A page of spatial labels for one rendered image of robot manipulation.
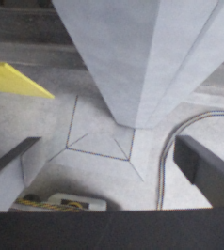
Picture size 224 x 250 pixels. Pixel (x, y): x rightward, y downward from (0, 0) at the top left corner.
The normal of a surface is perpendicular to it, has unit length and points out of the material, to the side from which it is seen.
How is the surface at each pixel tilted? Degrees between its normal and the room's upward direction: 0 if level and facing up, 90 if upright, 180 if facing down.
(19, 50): 0
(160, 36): 90
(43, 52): 0
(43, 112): 0
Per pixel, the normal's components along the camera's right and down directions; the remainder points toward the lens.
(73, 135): 0.01, -0.11
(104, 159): -0.14, 0.04
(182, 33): 0.03, 0.99
